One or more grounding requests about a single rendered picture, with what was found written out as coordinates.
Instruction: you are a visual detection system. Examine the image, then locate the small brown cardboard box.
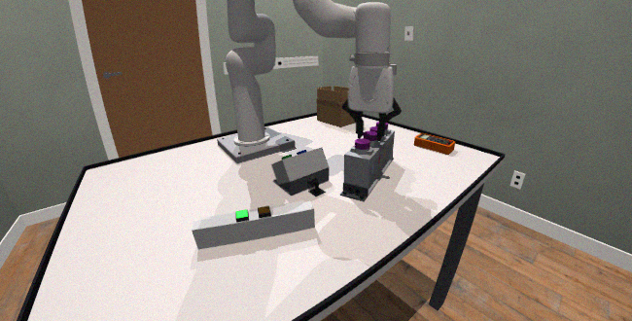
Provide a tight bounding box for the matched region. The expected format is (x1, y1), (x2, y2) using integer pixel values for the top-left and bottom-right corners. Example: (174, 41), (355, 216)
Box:
(317, 86), (355, 127)

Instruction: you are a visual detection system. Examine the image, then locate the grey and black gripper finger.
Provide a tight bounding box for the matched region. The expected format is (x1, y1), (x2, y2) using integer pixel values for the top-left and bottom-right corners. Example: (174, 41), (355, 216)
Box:
(342, 98), (364, 139)
(377, 98), (402, 141)

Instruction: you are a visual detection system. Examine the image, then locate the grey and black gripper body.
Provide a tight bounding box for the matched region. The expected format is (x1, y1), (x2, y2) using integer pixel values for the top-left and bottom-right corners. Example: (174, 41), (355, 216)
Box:
(348, 65), (394, 113)

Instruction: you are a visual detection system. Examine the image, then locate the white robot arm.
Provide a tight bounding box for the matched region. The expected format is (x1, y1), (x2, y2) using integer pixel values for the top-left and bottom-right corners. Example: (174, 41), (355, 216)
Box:
(226, 0), (397, 146)

